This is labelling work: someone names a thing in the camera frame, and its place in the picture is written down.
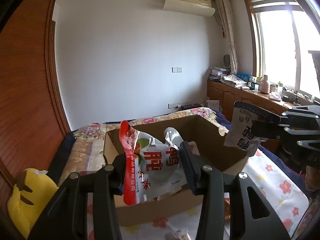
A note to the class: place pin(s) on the wooden slatted wardrobe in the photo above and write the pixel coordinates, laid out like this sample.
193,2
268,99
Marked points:
25,80

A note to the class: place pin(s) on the wall power sockets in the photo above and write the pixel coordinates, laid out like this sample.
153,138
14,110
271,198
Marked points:
175,105

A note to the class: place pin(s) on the pink bottle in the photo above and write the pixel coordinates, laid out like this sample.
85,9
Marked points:
265,83

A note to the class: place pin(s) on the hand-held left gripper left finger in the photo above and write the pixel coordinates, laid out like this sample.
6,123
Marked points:
117,170

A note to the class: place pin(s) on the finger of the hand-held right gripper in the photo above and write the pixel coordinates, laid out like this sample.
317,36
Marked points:
265,130
300,112

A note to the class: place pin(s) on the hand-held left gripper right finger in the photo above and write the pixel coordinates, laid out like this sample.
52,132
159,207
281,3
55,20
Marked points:
190,170

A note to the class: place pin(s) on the strawberry print tablecloth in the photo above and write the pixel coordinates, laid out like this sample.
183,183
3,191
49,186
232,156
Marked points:
270,180

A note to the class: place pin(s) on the patterned curtain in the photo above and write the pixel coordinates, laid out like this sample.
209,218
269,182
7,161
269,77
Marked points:
228,30

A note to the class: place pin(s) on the pack of blue bottles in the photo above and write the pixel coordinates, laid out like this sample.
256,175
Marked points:
242,76

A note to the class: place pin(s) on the person's right hand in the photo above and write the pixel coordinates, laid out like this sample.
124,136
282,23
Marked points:
312,178

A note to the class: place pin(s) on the yellow plush toy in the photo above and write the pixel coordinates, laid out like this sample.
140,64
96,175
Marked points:
32,197

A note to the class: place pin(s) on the stack of boxes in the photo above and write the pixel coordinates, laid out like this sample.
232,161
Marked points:
217,72

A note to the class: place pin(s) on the brown cardboard box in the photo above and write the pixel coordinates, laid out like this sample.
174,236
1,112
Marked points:
155,210

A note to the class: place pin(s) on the folded printed cloth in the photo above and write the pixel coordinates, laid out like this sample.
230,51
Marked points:
233,80

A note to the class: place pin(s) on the white wall switch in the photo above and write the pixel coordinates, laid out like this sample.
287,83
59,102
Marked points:
177,69

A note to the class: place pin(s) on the wooden cabinet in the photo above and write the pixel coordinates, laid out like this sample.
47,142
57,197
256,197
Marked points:
230,100

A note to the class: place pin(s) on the black box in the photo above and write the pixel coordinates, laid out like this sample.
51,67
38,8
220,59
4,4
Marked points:
191,107

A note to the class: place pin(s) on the green capped bottle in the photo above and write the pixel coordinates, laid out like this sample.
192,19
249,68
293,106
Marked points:
280,88

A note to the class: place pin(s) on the small white box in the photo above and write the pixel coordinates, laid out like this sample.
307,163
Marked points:
212,105

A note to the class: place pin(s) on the red white snack packet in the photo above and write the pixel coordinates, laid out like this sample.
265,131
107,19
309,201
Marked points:
150,165

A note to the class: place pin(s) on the window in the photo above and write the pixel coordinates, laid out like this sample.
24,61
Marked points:
277,50

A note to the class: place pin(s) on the wall air conditioner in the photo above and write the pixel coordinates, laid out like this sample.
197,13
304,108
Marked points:
187,3

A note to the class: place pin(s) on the pink tissue pack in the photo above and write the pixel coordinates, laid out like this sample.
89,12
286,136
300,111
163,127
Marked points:
275,96

